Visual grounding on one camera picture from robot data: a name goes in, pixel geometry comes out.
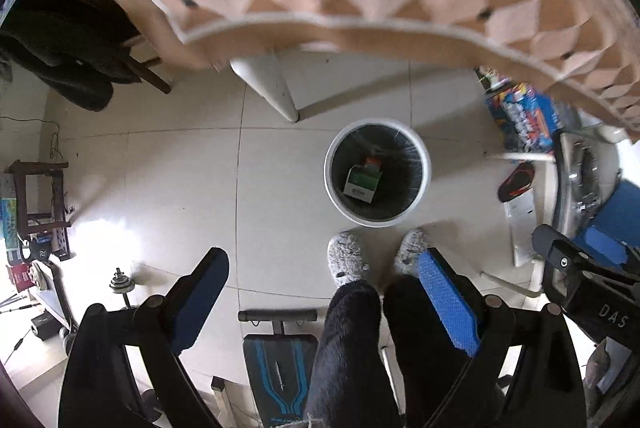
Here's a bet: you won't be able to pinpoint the white round trash bin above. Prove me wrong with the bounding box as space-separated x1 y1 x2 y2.
323 118 432 229

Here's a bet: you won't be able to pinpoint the right black trouser leg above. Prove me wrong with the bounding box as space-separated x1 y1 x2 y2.
383 275 469 427

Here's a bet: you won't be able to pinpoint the black trouser leg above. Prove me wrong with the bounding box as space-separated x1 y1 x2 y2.
305 280 401 427
383 275 469 427

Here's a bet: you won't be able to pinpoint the small dumbbell weight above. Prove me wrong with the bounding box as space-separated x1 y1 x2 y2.
110 268 136 309

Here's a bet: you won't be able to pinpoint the right grey fuzzy slipper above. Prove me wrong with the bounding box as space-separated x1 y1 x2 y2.
393 228 432 278

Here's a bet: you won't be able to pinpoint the grey fuzzy slipper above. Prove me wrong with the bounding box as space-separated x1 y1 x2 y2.
393 228 432 278
326 231 370 289

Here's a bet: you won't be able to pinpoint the black blue weight bench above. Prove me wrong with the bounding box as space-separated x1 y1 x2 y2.
238 309 318 427

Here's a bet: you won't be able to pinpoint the left grey fuzzy slipper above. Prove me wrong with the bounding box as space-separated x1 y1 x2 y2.
326 231 370 289

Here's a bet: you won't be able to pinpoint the left black trouser leg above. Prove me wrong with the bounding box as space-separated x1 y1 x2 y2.
305 280 401 427

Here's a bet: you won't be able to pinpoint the red black flip-flop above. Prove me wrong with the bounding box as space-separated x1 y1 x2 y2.
497 162 535 203

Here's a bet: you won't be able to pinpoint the green white box in bin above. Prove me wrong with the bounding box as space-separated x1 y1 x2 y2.
343 157 382 204

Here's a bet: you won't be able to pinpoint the dark wooden stool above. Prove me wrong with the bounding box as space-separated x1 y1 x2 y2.
8 161 72 263

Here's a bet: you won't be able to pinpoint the colourful drink carton pack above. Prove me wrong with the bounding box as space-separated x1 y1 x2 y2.
485 83 561 153

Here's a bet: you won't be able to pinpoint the dark clothes on chair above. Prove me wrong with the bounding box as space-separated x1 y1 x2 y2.
1 0 139 112

